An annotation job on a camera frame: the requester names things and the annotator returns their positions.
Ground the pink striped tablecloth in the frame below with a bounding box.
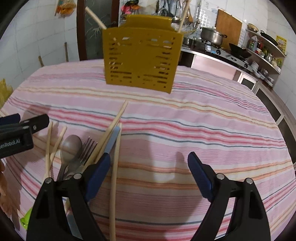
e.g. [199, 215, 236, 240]
[1, 60, 295, 240]

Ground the person's left hand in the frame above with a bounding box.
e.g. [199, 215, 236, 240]
[0, 161, 14, 218]

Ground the wall utensil rack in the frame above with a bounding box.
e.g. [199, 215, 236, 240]
[118, 1, 202, 28]

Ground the metal spoon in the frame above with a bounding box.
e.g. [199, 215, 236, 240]
[57, 135, 82, 181]

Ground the yellow perforated utensil holder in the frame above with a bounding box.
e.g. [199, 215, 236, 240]
[102, 15, 183, 93]

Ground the hanging orange bag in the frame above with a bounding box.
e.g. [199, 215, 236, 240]
[55, 0, 77, 17]

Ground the yellow wall poster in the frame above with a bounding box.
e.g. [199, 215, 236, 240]
[276, 35, 287, 54]

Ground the gas stove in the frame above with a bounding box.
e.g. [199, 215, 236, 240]
[196, 41, 253, 73]

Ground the wooden stick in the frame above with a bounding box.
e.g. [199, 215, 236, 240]
[64, 42, 69, 62]
[38, 56, 44, 67]

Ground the dark wooden door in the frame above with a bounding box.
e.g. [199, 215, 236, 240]
[76, 0, 120, 61]

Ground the green handled metal fork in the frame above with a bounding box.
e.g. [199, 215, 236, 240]
[19, 136, 98, 231]

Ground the steel cooking pot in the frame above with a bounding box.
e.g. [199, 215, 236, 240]
[201, 27, 227, 46]

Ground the wooden chopstick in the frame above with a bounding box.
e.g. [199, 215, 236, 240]
[109, 123, 122, 241]
[177, 0, 191, 33]
[50, 126, 67, 166]
[85, 6, 107, 30]
[73, 101, 128, 202]
[44, 121, 53, 180]

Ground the blue blade knife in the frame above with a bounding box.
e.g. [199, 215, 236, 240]
[66, 126, 122, 240]

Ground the corner shelf with dishes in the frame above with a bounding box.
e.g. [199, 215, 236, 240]
[243, 24, 285, 88]

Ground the wooden cutting board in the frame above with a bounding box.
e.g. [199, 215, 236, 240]
[215, 9, 242, 52]

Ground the yellow plastic bag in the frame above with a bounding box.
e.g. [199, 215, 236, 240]
[0, 78, 13, 108]

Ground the black wok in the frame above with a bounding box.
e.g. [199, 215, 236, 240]
[229, 43, 251, 59]

